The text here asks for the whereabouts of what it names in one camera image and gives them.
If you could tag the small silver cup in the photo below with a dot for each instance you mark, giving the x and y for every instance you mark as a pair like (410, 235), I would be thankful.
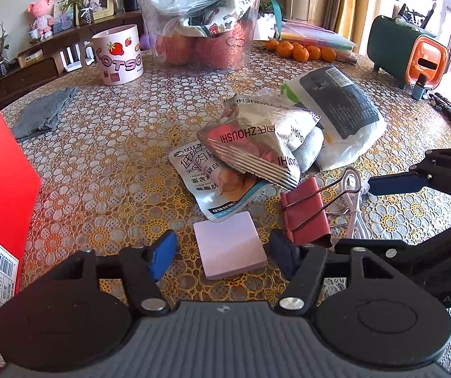
(35, 36)

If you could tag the pink bear figure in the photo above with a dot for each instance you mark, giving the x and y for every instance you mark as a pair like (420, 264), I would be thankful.
(41, 13)

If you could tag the stack of colourful folders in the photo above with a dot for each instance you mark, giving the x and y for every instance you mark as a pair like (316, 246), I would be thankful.
(319, 37)

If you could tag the white tissue pack dark label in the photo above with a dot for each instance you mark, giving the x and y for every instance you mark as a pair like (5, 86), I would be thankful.
(339, 98)

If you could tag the grey cloth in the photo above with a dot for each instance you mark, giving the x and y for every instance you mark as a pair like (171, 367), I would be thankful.
(40, 114)

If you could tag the red cardboard box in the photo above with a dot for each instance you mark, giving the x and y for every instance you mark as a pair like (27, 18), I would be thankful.
(1, 189)

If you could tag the pink strawberry print mug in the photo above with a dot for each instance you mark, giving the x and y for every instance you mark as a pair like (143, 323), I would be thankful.
(119, 63)

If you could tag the wooden television cabinet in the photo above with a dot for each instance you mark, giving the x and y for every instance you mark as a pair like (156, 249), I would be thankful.
(32, 61)

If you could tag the plant in patterned vase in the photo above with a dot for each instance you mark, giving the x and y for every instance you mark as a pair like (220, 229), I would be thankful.
(85, 15)

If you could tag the red binder clip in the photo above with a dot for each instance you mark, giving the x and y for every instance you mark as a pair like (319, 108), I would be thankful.
(304, 212)

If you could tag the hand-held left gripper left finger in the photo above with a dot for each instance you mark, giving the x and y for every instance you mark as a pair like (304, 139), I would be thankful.
(164, 254)

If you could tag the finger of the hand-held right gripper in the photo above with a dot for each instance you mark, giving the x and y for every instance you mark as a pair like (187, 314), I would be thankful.
(396, 184)
(437, 240)

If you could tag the small teal bottle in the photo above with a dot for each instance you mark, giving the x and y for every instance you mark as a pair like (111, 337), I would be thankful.
(419, 88)

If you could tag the white and blue food packet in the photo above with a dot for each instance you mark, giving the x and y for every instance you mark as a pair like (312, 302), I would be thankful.
(197, 173)

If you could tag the small white and wood box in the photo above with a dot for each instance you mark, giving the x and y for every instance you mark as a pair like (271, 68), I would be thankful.
(30, 58)

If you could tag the green box with orange front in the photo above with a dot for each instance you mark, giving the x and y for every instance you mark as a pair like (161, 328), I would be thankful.
(390, 47)

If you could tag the yellow-green photo frame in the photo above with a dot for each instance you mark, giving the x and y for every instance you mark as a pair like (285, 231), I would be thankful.
(101, 4)

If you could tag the white router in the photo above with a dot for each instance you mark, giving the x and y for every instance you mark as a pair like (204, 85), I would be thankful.
(74, 57)

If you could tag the small blue picture card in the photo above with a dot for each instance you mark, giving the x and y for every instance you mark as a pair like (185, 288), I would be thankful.
(62, 19)

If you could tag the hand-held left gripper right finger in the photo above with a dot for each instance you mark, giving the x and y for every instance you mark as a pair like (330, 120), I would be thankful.
(284, 256)

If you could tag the grey packet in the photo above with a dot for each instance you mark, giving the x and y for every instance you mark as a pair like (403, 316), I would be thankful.
(310, 149)

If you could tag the pink sticky note pad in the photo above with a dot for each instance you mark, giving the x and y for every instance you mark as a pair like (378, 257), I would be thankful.
(229, 244)

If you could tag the tangerine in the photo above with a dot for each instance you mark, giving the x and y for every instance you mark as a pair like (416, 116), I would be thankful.
(328, 55)
(272, 44)
(300, 53)
(314, 52)
(285, 48)

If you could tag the silver snack packet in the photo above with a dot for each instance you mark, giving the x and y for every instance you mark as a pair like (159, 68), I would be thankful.
(264, 104)
(249, 145)

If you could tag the clear plastic container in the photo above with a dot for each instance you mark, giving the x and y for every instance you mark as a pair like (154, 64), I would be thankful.
(245, 53)

